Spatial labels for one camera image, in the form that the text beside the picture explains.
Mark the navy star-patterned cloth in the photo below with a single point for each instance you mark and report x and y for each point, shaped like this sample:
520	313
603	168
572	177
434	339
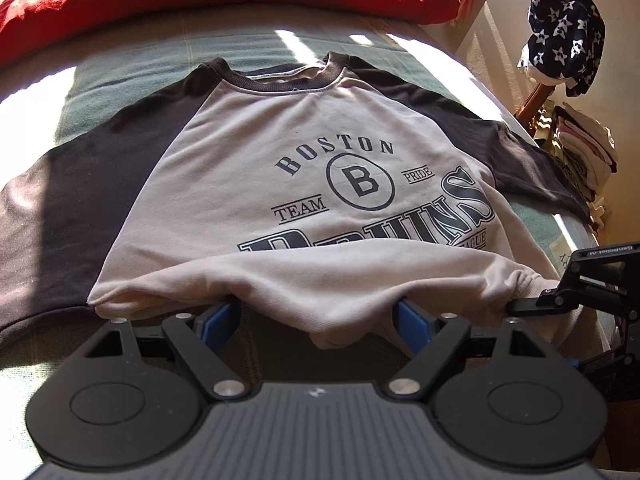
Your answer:
562	30

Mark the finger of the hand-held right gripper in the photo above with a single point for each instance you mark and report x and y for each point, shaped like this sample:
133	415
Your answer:
530	306
610	372

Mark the stack of folded clothes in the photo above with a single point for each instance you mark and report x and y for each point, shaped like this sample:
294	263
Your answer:
585	150

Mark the wooden chair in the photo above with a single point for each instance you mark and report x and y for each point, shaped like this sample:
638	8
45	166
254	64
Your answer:
535	105

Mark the green plaid blanket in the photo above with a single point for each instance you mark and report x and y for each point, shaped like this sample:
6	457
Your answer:
100	75

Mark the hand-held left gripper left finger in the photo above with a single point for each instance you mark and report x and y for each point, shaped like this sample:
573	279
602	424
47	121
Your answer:
220	324

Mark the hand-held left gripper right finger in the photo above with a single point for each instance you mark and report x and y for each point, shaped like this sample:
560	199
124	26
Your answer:
409	325

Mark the grey black raglan sweatshirt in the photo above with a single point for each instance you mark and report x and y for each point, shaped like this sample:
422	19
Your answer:
250	160

